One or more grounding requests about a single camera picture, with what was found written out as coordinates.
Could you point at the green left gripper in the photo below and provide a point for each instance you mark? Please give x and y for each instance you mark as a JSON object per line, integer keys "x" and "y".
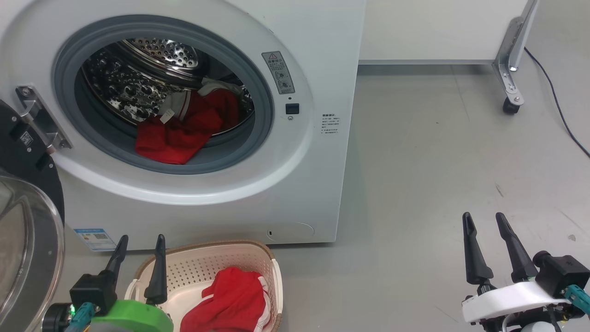
{"x": 133, "y": 318}

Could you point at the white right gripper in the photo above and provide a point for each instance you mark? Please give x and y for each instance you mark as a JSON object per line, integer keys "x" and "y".
{"x": 507, "y": 299}

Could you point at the red garment with white stripes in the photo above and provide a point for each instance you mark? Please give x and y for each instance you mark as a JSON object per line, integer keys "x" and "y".
{"x": 230, "y": 299}

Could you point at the black round glass washer door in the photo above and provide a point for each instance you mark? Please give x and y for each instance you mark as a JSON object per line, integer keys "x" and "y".
{"x": 23, "y": 230}

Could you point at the plain red shirt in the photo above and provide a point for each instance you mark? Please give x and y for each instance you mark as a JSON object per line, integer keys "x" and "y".
{"x": 184, "y": 133}

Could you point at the cream perforated laundry basket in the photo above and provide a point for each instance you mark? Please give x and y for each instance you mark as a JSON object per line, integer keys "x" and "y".
{"x": 193, "y": 272}

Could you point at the metal door hinge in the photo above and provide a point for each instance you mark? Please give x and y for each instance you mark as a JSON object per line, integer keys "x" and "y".
{"x": 41, "y": 117}

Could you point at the perforated steel washer drum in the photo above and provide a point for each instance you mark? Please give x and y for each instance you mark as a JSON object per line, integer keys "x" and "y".
{"x": 124, "y": 87}

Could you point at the white washing machine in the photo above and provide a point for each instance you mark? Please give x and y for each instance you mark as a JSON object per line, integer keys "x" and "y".
{"x": 299, "y": 184}

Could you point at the black door latch socket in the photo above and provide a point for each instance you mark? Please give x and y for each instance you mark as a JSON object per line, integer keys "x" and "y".
{"x": 292, "y": 109}

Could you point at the blue energy label sticker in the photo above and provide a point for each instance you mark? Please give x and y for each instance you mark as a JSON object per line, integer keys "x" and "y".
{"x": 94, "y": 239}

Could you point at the oval drain filter cover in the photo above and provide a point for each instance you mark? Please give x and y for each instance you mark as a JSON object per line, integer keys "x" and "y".
{"x": 295, "y": 231}

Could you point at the metal leg with black caster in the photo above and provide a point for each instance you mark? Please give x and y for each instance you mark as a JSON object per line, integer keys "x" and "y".
{"x": 509, "y": 78}

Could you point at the small printed text sticker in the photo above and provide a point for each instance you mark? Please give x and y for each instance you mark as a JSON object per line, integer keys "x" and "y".
{"x": 330, "y": 123}

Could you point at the grey warning sticker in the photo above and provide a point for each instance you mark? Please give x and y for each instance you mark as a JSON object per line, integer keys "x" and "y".
{"x": 278, "y": 72}

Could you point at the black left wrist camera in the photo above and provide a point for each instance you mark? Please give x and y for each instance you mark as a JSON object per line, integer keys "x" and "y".
{"x": 92, "y": 290}

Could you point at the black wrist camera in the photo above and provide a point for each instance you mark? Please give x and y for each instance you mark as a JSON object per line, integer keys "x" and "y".
{"x": 562, "y": 272}
{"x": 92, "y": 290}

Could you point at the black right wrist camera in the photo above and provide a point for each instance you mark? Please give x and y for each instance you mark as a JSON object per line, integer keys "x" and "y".
{"x": 562, "y": 272}

